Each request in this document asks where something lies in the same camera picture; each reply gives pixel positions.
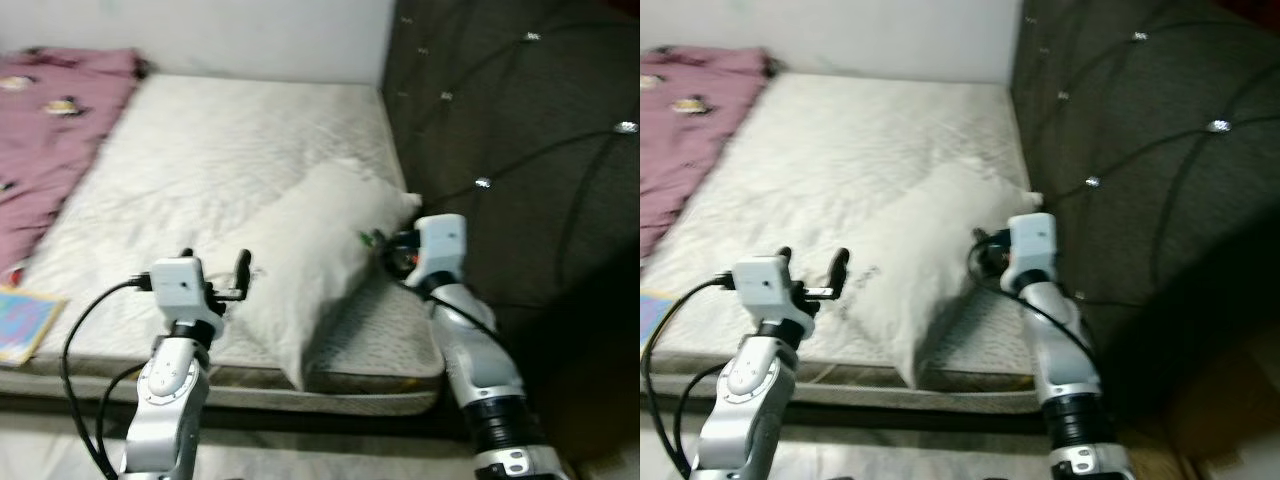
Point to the beige pillow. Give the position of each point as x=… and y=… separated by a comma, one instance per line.
x=930, y=260
x=300, y=260

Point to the colourful children's book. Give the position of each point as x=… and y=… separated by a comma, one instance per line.
x=652, y=320
x=25, y=325

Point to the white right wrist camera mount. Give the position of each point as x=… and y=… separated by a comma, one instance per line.
x=1032, y=245
x=442, y=245

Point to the white quilted mattress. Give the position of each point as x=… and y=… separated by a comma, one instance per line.
x=200, y=140
x=860, y=130

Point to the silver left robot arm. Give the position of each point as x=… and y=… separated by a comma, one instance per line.
x=165, y=410
x=745, y=410

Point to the pink cartoon print blanket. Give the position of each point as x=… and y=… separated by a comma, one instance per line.
x=50, y=150
x=690, y=150

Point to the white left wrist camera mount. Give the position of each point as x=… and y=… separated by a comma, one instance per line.
x=180, y=285
x=765, y=285

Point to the black tufted headboard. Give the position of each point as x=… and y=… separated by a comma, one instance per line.
x=1150, y=100
x=520, y=100

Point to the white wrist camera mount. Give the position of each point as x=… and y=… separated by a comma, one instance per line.
x=765, y=285
x=180, y=285
x=442, y=245
x=1032, y=245

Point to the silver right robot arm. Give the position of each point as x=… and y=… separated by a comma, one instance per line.
x=1065, y=370
x=480, y=370

